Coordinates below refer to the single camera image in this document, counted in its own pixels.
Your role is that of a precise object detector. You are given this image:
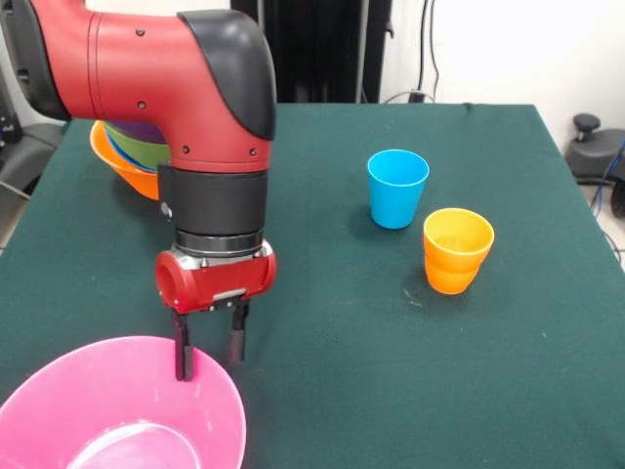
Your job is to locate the pink bowl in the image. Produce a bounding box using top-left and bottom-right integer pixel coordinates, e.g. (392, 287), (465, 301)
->
(0, 335), (247, 469)

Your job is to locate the dark green table cloth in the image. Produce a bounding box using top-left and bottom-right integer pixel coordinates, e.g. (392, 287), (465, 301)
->
(0, 100), (625, 469)

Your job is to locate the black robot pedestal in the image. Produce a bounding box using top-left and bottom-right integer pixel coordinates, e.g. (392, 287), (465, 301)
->
(229, 0), (396, 103)

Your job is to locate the black wall cable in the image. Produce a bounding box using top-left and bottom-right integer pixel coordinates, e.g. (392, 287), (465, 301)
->
(418, 0), (440, 93)

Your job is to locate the black office chair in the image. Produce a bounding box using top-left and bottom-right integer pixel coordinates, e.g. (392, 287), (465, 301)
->
(0, 63), (67, 196)

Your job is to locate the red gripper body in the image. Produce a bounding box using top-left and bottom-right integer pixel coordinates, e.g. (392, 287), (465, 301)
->
(154, 237), (278, 316)

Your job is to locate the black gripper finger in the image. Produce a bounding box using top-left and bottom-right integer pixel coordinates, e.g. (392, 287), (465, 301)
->
(225, 298), (252, 367)
(170, 309), (196, 383)

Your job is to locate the orange cup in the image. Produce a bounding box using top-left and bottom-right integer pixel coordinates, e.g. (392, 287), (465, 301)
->
(424, 253), (482, 296)
(423, 207), (496, 275)

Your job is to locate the blue cup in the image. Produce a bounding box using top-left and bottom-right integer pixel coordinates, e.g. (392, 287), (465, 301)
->
(367, 149), (432, 231)

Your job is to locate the orange bowl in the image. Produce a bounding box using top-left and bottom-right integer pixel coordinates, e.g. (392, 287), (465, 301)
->
(89, 120), (161, 201)

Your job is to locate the green bowl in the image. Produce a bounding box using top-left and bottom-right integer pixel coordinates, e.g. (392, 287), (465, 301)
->
(104, 121), (171, 167)

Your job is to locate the purple bowl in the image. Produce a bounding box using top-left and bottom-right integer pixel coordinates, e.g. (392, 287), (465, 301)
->
(119, 121), (167, 146)

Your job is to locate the black chair base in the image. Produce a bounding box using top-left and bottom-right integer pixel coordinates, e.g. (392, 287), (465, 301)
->
(564, 112), (625, 220)

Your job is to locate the large blue bowl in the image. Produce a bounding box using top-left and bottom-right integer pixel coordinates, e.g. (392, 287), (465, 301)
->
(105, 134), (158, 173)

